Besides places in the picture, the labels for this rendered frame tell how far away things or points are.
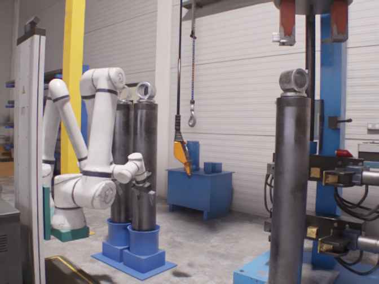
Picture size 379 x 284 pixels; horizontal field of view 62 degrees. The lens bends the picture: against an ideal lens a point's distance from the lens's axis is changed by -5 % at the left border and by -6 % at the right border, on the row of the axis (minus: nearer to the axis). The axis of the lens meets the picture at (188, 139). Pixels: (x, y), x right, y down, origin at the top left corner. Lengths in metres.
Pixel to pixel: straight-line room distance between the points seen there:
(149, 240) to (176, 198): 2.09
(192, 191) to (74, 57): 2.40
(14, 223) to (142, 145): 1.40
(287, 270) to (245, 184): 3.01
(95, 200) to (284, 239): 1.16
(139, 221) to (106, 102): 1.45
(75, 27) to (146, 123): 1.66
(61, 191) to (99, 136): 0.35
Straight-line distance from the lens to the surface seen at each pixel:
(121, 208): 3.16
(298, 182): 2.09
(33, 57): 1.89
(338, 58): 2.93
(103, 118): 1.74
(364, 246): 2.60
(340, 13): 2.66
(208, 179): 4.55
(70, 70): 3.89
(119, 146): 3.08
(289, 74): 2.12
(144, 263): 2.98
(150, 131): 2.83
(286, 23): 2.56
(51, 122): 2.42
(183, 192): 4.88
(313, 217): 2.77
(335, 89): 2.89
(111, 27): 7.64
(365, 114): 4.45
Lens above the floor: 1.27
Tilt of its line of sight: 2 degrees down
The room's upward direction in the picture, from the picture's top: 1 degrees clockwise
